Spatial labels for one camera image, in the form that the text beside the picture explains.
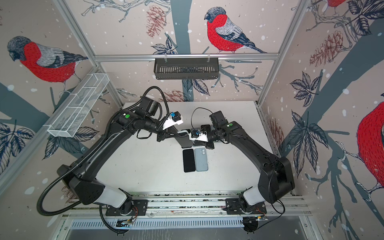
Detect black wire basket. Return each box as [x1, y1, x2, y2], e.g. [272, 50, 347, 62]
[154, 58, 220, 80]

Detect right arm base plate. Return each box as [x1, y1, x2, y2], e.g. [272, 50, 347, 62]
[222, 198, 267, 215]

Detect aluminium mounting rail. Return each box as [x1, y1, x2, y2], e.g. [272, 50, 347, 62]
[62, 191, 313, 219]

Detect white mesh tray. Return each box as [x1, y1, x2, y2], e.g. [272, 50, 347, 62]
[48, 73, 110, 138]

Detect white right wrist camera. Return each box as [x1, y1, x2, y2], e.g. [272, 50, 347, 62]
[189, 130, 209, 143]

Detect black left corrugated cable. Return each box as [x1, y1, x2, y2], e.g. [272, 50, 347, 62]
[36, 86, 171, 235]

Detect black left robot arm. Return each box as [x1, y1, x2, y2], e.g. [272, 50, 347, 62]
[56, 97, 183, 208]

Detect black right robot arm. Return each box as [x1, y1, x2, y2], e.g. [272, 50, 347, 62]
[207, 111, 295, 209]

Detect black right thin cable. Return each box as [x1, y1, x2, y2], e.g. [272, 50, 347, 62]
[190, 107, 286, 232]

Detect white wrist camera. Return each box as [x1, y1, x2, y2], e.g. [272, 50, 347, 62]
[189, 130, 209, 143]
[163, 112, 184, 130]

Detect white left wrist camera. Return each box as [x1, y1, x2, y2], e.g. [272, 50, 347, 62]
[163, 112, 184, 130]

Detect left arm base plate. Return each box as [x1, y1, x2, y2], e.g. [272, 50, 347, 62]
[106, 200, 149, 217]

